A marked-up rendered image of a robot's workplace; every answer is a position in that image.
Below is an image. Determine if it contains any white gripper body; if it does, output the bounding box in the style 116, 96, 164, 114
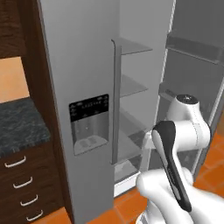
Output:
142, 129, 158, 151

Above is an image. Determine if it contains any glass fridge shelf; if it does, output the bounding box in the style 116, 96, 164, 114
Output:
116, 130, 144, 163
120, 73, 150, 99
118, 108, 148, 140
120, 37, 154, 56

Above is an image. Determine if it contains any grey open fridge door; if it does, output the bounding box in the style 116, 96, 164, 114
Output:
139, 0, 224, 182

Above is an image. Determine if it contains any grey fridge door with dispenser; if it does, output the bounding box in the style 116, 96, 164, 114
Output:
37, 0, 121, 224

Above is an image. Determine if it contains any grey fridge cabinet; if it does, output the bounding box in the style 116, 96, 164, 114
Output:
111, 0, 177, 200

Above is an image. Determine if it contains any small grey door bin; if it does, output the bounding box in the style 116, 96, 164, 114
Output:
157, 82, 182, 103

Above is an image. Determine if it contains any large grey door bin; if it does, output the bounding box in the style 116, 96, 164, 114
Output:
165, 30, 224, 66

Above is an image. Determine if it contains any dark wood drawer front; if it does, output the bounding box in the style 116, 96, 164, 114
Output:
0, 185, 63, 214
0, 166, 60, 194
4, 202, 67, 224
0, 142, 57, 176

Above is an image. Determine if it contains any dark wood tall side panel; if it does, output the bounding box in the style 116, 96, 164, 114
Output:
17, 0, 75, 224

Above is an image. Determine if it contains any grey vertical fridge door handle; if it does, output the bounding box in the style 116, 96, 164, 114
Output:
110, 38, 123, 165

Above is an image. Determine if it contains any white curved drawer handle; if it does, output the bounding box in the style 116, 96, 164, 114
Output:
19, 193, 39, 207
25, 209, 45, 222
3, 155, 27, 169
11, 176, 34, 189

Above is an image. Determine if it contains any dark wood wall cupboard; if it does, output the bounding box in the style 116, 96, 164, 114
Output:
0, 0, 25, 60

